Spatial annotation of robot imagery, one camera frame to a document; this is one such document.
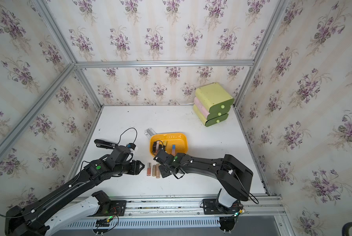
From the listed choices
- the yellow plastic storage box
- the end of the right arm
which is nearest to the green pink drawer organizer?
the yellow plastic storage box

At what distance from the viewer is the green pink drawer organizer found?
951 millimetres

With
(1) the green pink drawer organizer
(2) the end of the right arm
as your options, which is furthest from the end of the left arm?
(1) the green pink drawer organizer
